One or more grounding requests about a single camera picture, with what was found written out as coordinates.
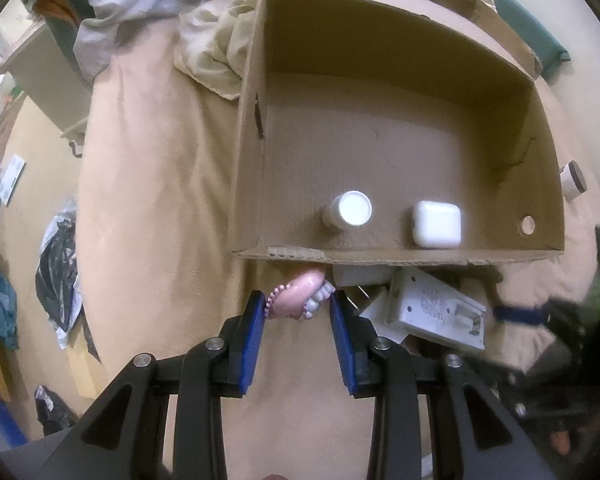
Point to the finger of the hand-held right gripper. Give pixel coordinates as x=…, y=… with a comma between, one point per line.
x=522, y=314

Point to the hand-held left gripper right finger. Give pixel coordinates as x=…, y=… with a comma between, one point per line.
x=344, y=345

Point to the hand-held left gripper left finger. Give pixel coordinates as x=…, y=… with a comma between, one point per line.
x=250, y=340

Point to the pink denture model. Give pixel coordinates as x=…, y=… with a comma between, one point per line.
x=295, y=297

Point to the white power adapter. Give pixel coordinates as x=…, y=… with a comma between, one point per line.
x=435, y=310

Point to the cardboard box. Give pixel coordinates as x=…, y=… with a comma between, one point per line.
x=380, y=135

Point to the white flat card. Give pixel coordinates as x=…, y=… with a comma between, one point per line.
x=380, y=321

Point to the white earbuds case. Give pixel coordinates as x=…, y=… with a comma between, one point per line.
x=436, y=225

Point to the white pill bottle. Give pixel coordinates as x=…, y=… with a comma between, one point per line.
x=352, y=208

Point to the white cup with dark rim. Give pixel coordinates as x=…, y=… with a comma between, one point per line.
x=574, y=180

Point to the beige blanket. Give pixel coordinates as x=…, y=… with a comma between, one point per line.
x=160, y=200

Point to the small black plastic bag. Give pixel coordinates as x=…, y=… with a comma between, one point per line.
x=52, y=410

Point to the teal cloth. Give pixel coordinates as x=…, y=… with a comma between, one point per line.
x=2, y=305

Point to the white paper sheet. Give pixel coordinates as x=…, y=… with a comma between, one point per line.
x=11, y=180

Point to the cream crumpled cloth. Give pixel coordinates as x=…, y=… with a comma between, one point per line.
x=215, y=45

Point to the grey crumpled cloth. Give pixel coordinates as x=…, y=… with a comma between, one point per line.
x=130, y=0

